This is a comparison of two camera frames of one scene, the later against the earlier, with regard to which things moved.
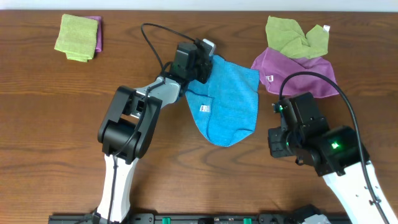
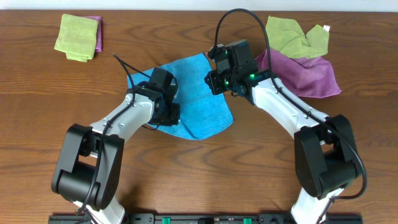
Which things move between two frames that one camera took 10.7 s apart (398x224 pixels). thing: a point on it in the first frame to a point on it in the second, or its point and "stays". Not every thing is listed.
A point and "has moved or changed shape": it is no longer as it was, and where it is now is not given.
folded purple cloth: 99,36 stays
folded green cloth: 77,37 stays
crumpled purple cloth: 273,66 stays
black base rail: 303,216 stays
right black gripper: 277,143 to 213,82
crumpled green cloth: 286,35 stays
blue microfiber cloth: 225,106 has moved or changed shape
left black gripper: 203,70 to 171,115
